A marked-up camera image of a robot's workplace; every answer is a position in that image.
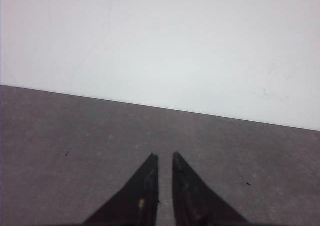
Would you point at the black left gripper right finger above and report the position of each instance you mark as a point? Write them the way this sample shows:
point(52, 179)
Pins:
point(194, 203)

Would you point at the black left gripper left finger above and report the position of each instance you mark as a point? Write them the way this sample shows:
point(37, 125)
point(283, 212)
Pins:
point(136, 204)

